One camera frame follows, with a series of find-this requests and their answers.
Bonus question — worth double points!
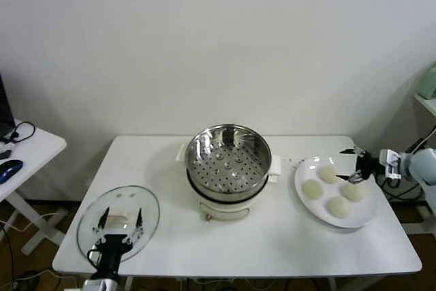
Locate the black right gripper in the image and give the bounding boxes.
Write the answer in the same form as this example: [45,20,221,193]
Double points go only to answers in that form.
[335,147,382,185]

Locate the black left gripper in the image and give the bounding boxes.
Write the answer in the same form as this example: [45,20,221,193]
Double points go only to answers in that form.
[94,206,143,273]

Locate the white steamed baozi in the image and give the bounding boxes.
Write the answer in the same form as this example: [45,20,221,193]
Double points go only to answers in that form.
[326,196,352,219]
[317,166,341,184]
[341,183,365,202]
[301,179,324,200]

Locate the stainless steel steamer basket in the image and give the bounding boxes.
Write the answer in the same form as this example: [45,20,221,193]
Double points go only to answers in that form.
[185,123,273,202]

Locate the glass pot lid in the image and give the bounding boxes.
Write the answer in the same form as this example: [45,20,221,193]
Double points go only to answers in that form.
[76,185,161,264]

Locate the white round plate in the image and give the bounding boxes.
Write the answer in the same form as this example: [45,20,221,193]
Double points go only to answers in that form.
[294,156,378,230]

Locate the white shelf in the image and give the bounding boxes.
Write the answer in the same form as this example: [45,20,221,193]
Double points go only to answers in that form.
[413,92,436,151]

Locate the white electric cooking pot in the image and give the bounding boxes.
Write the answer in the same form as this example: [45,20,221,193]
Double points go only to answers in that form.
[175,143,283,223]

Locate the white side desk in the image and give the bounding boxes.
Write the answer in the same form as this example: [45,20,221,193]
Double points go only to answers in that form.
[0,119,67,256]

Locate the pale green appliance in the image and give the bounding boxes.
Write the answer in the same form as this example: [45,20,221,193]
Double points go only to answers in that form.
[417,62,436,100]

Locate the blue computer mouse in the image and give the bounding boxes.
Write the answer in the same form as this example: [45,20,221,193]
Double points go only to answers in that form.
[0,159,24,184]

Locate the black laptop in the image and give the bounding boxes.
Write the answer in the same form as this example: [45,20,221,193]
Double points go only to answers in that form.
[0,74,16,138]

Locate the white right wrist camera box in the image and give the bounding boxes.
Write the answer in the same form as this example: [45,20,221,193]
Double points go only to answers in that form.
[379,149,403,180]

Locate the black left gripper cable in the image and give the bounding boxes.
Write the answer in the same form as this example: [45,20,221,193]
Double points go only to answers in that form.
[87,248,103,271]

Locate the white floor cable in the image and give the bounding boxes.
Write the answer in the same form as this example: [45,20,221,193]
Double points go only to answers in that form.
[0,212,69,234]

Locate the black looped desk cable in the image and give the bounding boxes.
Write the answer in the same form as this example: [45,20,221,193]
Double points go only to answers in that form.
[3,120,37,145]

